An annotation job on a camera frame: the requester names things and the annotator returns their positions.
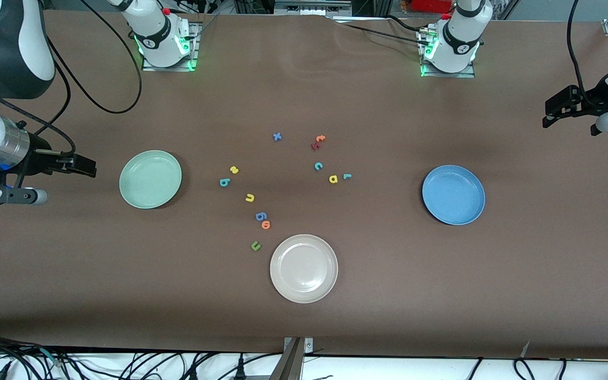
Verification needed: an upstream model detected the grey equipment rack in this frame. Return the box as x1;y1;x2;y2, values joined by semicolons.
274;0;352;16

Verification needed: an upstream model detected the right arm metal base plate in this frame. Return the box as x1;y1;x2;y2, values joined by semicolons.
141;21;200;72

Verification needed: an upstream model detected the aluminium frame profile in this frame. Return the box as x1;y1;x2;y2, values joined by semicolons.
267;337;314;380

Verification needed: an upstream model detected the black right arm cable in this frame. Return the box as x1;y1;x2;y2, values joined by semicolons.
0;0;144;156

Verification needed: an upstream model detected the black looped floor cable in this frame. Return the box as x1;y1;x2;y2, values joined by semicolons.
512;358;539;380

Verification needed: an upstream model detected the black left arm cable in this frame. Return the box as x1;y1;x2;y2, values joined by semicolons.
567;0;600;106

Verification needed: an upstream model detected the light green plate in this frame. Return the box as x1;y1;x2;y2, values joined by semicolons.
119;150;183;210

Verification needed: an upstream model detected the black base power cable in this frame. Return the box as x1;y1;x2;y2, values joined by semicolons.
330;15;434;48

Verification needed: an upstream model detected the beige plate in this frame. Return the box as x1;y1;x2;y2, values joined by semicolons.
270;234;339;304

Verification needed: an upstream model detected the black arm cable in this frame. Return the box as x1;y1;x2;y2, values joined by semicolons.
567;0;600;106
0;0;144;156

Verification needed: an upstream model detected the red box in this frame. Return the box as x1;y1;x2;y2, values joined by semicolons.
412;0;452;14

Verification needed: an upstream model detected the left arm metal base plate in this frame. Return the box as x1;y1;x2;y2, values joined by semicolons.
420;26;476;79

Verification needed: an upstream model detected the blue plate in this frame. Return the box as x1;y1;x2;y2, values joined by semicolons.
422;165;486;226

